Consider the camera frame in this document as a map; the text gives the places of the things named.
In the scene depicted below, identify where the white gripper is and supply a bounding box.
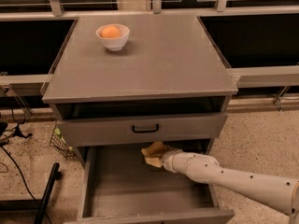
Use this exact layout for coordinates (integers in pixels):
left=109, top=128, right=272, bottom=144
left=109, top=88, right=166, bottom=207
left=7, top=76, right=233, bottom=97
left=162, top=149, right=182, bottom=173

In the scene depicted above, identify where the yellow sponge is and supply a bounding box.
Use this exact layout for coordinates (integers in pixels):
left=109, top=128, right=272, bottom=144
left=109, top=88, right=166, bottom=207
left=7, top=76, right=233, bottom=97
left=141, top=142, right=172, bottom=168

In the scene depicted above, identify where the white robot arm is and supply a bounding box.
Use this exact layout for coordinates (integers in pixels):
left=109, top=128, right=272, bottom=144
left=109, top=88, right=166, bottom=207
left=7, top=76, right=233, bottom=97
left=162, top=149, right=299, bottom=224

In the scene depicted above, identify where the grey top drawer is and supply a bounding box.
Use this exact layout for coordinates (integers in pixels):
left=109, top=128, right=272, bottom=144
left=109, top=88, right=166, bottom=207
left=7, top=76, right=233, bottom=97
left=58, top=112, right=227, bottom=147

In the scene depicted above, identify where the grey open middle drawer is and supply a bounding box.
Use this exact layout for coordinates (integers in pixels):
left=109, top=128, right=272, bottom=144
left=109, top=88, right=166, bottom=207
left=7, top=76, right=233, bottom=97
left=66, top=144, right=234, bottom=224

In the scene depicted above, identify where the grey drawer cabinet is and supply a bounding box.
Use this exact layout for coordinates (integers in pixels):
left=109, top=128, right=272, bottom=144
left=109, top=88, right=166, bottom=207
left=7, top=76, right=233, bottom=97
left=41, top=13, right=239, bottom=224

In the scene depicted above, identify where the black metal bar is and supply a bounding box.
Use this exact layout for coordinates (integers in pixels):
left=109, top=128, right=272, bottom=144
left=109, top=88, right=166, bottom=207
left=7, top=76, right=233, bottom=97
left=34, top=162, right=61, bottom=224

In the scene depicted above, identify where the white ceramic bowl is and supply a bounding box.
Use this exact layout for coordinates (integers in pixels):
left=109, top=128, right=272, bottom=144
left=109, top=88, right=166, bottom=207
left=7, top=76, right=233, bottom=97
left=95, top=24, right=130, bottom=51

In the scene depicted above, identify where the orange fruit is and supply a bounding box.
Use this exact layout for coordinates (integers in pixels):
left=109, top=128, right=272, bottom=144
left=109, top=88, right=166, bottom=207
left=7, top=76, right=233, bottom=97
left=101, top=25, right=121, bottom=38

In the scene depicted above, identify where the black stand base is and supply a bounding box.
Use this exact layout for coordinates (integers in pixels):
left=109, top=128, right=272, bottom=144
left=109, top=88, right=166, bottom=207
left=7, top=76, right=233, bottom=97
left=0, top=111, right=32, bottom=147

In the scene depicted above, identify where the black drawer handle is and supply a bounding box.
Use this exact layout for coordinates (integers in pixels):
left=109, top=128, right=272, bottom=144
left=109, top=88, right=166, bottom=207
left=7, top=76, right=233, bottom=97
left=131, top=124, right=160, bottom=133

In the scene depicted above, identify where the wire mesh basket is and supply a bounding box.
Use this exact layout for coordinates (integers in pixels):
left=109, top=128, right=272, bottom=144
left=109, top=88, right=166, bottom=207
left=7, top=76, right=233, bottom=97
left=50, top=126, right=76, bottom=160

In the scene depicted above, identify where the black cable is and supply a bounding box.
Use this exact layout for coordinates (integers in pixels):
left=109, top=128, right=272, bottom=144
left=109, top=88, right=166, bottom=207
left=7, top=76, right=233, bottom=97
left=0, top=145, right=54, bottom=224

